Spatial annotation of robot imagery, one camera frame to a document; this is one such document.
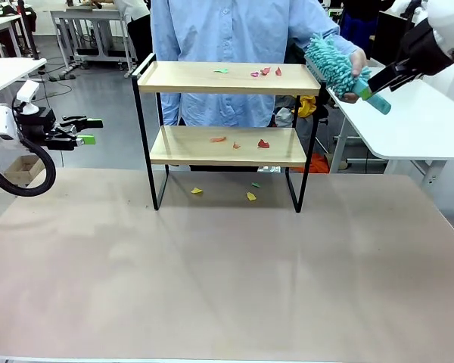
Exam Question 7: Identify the white frame workbench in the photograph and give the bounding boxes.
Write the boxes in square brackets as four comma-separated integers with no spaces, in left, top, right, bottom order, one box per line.
[49,6,137,79]

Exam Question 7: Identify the background person dark blue clothes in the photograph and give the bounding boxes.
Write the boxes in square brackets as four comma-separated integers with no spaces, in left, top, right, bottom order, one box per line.
[340,0,383,50]

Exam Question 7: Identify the person's right forearm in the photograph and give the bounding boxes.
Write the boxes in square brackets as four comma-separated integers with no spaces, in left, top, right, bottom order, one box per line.
[151,48,186,126]

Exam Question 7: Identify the person's left hand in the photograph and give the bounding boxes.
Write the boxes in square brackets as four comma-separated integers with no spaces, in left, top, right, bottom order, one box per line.
[340,48,368,104]

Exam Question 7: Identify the teal microfiber duster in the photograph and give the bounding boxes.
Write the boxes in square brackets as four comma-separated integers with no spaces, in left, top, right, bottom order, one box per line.
[304,32,393,114]

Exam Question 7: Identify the black floor cable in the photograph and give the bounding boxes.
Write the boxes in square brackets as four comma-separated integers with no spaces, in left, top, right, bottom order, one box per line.
[37,64,79,101]

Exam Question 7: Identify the open cardboard box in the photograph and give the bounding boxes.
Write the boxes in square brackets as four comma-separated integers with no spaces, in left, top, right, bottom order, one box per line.
[3,154,46,188]

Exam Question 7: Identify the person in blue shirt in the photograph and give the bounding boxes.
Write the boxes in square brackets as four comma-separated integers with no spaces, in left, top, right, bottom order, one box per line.
[150,0,360,173]

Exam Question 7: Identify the yellow cloth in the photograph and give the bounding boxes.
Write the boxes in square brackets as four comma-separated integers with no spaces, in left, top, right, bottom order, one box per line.
[298,95,319,118]

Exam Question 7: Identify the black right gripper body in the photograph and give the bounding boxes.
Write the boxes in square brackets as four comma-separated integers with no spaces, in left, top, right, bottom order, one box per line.
[399,17,454,76]

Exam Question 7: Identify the two-tier wooden shelf black frame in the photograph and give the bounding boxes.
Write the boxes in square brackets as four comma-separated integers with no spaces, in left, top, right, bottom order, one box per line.
[131,52,328,213]

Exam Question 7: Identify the background person white shirt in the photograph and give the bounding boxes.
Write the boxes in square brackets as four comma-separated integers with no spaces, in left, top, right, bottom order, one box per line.
[113,0,153,65]

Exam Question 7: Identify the black stand pole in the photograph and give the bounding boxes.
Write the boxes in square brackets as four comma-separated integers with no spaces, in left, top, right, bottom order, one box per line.
[17,0,39,61]

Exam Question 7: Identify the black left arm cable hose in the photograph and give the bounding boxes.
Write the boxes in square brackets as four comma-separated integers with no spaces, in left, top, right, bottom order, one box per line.
[0,138,57,197]

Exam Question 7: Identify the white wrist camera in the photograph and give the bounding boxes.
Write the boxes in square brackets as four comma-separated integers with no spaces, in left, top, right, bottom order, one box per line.
[13,79,41,114]

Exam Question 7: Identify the black monitor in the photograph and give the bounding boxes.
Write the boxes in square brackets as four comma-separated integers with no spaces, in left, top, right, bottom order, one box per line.
[370,10,417,65]

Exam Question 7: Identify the large white side table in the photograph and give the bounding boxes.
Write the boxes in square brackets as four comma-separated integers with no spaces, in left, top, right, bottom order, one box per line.
[327,64,454,190]

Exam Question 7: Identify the white background desk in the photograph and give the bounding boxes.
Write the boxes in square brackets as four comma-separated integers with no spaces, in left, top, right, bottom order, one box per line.
[0,13,37,57]

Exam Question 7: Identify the white rounded table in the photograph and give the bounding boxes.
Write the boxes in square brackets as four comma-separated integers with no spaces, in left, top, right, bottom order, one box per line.
[0,57,48,107]

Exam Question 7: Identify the person's left forearm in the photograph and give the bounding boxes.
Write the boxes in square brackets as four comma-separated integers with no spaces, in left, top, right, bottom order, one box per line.
[294,5,362,57]

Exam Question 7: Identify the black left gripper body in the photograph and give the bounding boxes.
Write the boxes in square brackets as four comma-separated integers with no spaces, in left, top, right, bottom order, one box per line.
[17,107,62,151]

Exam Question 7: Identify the orange bag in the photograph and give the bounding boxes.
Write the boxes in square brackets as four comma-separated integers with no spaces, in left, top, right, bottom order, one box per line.
[309,153,332,174]

